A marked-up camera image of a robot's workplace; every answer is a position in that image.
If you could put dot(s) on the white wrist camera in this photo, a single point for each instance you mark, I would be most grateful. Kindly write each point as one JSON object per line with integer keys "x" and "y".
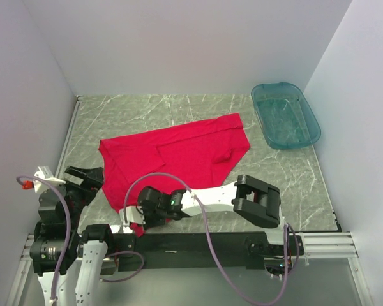
{"x": 43, "y": 177}
{"x": 133, "y": 220}

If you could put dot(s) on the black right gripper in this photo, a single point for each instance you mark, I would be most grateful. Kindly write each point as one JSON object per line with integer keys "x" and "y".
{"x": 149, "y": 224}

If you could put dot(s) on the teal plastic basket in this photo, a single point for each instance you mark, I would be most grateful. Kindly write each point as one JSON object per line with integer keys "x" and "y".
{"x": 286, "y": 118}

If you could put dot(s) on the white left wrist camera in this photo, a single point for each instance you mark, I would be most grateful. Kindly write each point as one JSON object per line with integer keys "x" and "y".
{"x": 43, "y": 177}

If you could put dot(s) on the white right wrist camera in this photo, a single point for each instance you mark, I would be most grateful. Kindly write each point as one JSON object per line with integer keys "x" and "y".
{"x": 133, "y": 220}

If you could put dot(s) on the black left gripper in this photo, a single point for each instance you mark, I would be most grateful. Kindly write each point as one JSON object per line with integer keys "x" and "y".
{"x": 92, "y": 180}

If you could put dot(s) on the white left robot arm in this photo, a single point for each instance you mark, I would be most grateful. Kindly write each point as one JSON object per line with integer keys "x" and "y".
{"x": 67, "y": 263}

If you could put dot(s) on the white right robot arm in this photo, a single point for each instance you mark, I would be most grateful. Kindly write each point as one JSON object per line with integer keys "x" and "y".
{"x": 254, "y": 200}

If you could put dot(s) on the red t shirt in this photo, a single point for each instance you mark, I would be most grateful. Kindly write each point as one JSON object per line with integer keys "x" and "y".
{"x": 200, "y": 153}

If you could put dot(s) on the aluminium frame rail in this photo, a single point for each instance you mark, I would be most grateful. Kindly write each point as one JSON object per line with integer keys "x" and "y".
{"x": 309, "y": 245}

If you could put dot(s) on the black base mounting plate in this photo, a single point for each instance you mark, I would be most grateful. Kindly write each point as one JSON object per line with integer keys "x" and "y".
{"x": 131, "y": 261}

